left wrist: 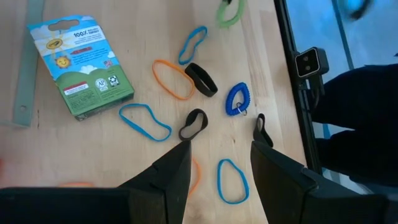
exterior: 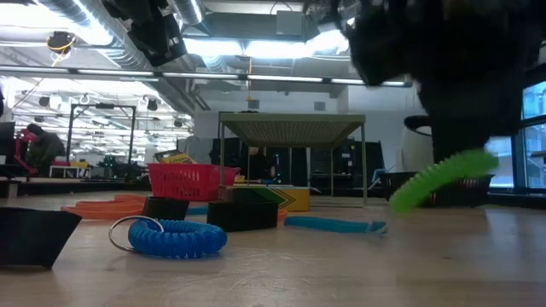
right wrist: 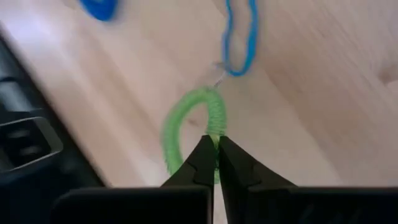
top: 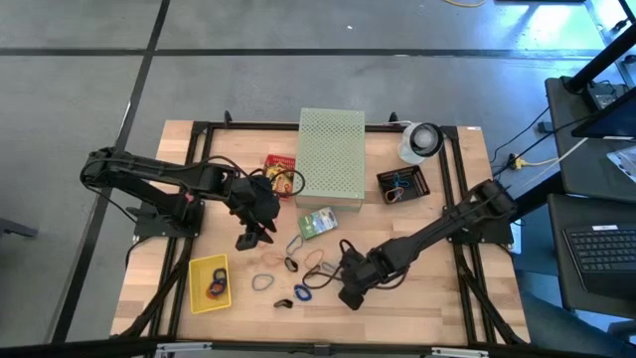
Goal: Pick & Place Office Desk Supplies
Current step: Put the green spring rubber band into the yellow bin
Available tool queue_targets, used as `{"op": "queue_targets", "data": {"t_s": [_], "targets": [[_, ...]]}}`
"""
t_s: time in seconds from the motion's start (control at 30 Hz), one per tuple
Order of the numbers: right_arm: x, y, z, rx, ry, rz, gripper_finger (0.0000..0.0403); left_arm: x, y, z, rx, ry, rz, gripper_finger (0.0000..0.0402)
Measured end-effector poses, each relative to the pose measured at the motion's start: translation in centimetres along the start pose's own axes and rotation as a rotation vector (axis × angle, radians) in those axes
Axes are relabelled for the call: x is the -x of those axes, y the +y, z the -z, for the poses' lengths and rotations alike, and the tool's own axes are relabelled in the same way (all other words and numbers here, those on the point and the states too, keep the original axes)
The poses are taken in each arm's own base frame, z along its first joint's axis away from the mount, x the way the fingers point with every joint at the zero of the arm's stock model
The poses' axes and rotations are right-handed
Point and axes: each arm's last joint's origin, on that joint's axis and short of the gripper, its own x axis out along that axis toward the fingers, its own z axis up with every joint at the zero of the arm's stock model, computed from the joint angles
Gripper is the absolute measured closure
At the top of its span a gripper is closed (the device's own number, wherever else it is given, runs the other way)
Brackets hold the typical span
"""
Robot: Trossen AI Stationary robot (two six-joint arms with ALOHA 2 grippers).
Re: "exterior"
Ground green coil wrist keychain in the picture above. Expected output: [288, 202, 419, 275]
[388, 148, 499, 214]

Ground window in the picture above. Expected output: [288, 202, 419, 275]
[485, 80, 546, 188]

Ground black yellow cord reel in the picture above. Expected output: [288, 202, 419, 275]
[45, 30, 77, 56]

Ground black cabinet row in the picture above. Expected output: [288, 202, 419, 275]
[211, 136, 385, 188]

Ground silver ventilation duct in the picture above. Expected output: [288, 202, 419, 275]
[38, 0, 201, 114]

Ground black box centre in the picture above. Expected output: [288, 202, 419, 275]
[206, 200, 279, 233]

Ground yellow crayon box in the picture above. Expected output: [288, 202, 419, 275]
[219, 186, 311, 212]
[154, 148, 197, 165]

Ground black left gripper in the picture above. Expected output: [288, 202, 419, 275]
[102, 0, 189, 67]

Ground white bin black rim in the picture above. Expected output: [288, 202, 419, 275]
[403, 114, 434, 173]

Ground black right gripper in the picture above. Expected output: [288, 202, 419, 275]
[417, 0, 546, 163]

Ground green perforated metal shelf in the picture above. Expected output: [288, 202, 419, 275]
[218, 112, 368, 206]

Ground red plastic basket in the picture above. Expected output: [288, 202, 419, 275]
[147, 163, 240, 201]

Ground person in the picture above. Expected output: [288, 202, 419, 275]
[245, 145, 274, 180]
[25, 123, 66, 176]
[15, 130, 39, 176]

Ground black plastic basket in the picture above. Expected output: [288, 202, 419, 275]
[379, 171, 496, 209]

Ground linear ceiling light fixture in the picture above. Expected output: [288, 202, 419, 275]
[0, 66, 410, 89]

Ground blue coil wrist keychain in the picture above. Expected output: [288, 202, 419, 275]
[108, 215, 229, 260]

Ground black frame stand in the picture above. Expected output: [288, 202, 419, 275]
[66, 103, 137, 165]

